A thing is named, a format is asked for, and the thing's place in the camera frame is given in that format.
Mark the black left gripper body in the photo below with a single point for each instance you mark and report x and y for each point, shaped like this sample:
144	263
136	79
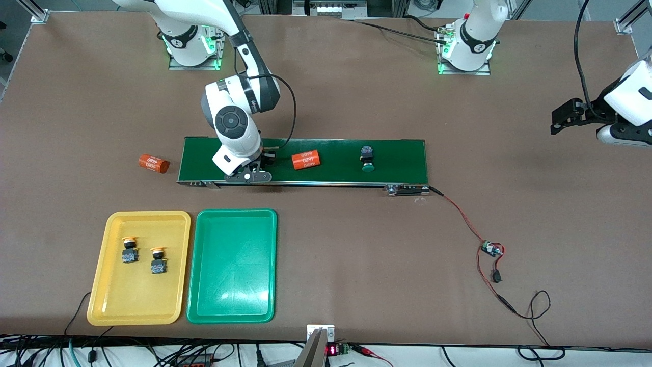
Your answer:
597	109

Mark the green push button switch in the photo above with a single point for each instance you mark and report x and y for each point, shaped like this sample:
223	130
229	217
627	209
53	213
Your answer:
367	152
271	156

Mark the orange cylindrical battery cell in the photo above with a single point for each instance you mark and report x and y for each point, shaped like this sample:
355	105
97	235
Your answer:
154	163
306	160

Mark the yellow push button switch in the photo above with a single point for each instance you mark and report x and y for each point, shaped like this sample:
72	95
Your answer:
159	266
130	255

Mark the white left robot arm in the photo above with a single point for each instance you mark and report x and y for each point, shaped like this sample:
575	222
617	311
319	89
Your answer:
476	41

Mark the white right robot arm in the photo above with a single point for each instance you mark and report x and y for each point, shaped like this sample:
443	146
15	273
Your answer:
244	145

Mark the green conveyor belt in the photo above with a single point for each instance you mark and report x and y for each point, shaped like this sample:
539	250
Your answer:
336	173

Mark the green plastic tray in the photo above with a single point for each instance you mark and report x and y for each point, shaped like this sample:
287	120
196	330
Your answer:
232	265

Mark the small green circuit board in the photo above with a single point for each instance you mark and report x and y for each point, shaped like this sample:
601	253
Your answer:
491	249

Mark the small black plug connector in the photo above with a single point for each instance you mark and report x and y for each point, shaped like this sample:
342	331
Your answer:
496	277

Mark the grey control box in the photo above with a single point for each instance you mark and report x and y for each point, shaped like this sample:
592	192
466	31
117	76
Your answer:
328	7

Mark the yellow plastic tray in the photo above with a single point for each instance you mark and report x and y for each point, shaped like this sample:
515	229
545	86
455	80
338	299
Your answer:
127	295

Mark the red digit display module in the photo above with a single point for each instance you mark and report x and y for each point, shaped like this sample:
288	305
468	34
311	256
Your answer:
332	350

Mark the orange power strip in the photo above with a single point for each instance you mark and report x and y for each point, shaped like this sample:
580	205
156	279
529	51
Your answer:
196	363

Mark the red clip lead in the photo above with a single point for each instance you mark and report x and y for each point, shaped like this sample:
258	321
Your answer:
369	351

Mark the aluminium frame profile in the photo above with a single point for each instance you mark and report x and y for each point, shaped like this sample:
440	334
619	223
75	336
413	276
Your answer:
627	23
35	12

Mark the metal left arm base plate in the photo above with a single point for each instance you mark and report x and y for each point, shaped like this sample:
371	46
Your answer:
463	73

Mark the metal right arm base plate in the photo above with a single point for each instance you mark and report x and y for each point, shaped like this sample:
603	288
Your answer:
193	67

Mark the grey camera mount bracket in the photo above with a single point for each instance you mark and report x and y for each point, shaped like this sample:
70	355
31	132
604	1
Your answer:
313	351

